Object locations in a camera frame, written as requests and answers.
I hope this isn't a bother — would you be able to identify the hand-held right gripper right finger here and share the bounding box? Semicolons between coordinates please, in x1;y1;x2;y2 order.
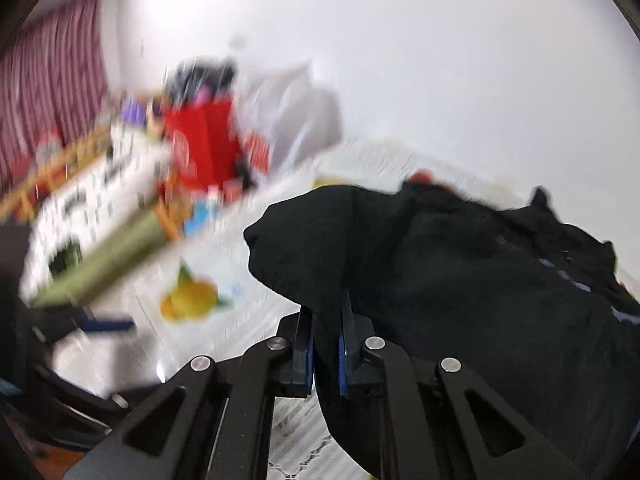
337;290;586;480

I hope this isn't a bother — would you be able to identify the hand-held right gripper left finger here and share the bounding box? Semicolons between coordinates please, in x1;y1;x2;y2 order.
62;305;316;480

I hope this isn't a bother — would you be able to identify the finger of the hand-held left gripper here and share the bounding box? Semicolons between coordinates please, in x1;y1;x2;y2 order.
30;307;138;343
35;357;168;413

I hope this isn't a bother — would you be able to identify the black zip-neck jacket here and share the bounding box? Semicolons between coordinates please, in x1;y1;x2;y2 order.
243;182;640;480

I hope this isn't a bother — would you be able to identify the green rolled mat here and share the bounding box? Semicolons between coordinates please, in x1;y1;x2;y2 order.
29;206;177;309

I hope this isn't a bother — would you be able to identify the white fruit-print bed sheet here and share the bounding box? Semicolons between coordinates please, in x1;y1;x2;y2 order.
47;137;556;480

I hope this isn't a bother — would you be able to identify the white box with black print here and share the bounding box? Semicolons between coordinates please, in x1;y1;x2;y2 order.
20;127;173;301

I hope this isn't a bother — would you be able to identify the wooden rack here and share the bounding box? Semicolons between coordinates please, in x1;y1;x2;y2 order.
0;126;117;218

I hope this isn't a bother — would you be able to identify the red bag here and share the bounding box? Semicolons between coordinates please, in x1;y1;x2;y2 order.
161;96;272;197

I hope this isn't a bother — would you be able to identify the red striped curtain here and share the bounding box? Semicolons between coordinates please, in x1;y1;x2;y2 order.
0;0;115;196

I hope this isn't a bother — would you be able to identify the white plastic bag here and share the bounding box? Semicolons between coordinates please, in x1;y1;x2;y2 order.
240;60;345;173

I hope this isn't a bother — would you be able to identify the dark cloth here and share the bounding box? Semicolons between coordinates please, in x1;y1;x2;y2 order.
164;56;239;110

